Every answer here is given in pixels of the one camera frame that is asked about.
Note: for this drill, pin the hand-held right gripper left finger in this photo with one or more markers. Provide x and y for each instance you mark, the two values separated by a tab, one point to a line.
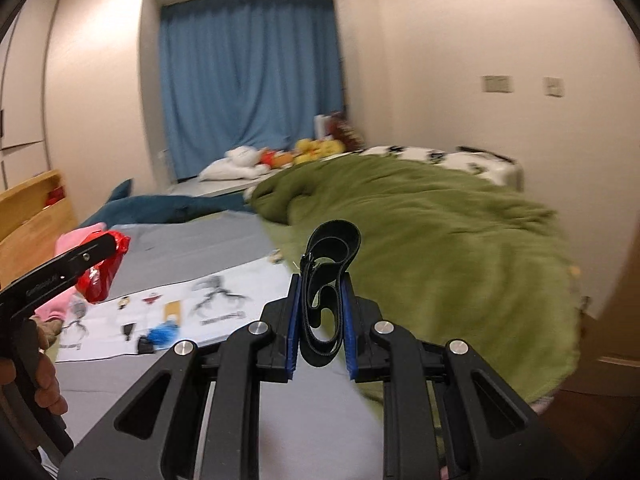
292	330

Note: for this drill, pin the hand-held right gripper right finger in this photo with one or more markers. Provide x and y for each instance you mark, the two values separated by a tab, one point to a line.
350	332

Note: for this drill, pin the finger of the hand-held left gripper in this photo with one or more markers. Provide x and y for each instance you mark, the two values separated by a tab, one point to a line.
85	257

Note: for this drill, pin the red plastic wrapper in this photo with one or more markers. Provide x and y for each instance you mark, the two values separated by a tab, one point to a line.
102	275

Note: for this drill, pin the person's left hand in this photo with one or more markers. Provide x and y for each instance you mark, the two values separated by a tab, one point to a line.
50	385

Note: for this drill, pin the pink cloth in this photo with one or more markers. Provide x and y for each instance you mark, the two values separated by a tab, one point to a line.
70	240

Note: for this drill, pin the wooden headboard shelf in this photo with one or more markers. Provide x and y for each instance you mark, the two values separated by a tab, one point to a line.
30	220

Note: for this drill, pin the small red item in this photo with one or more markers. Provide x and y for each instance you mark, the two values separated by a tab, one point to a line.
56	197

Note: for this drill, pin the white printed paper sheet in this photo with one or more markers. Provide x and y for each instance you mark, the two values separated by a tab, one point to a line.
150	317

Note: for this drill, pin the blue shark plush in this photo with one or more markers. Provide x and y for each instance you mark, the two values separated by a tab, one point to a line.
165	207

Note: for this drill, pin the small black item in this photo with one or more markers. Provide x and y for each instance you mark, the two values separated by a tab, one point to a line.
145	346

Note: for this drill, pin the blue crumpled wrapper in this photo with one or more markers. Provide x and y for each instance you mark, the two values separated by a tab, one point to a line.
165	332

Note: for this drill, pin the green fleece blanket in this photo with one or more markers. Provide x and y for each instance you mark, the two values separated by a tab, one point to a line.
450	260

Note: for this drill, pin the white wardrobe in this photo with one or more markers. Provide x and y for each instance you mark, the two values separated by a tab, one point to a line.
25	110

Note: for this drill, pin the orange plush toy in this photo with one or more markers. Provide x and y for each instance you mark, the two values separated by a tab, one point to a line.
277	159

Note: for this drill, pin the white plush toy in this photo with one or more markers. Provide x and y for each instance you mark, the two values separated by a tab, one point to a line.
235	160

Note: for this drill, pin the yellow plush toy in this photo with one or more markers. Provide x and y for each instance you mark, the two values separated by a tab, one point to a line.
320	149

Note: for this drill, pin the white black printed pillow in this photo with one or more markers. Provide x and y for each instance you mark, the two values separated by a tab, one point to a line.
415	152

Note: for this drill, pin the brown red plush toy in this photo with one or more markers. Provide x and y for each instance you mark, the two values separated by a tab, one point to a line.
345	132

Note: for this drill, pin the small white box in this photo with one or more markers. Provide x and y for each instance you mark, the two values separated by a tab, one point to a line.
320	127

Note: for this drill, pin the blue curtain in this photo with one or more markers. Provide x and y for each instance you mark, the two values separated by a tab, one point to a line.
240	85

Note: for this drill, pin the beige wooden door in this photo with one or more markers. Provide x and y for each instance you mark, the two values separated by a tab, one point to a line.
615	335

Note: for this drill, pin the wide wall switch plate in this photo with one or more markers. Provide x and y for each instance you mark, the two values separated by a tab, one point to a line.
497	84

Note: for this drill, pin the small wall switch plate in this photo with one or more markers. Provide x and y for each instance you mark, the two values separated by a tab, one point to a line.
554	87

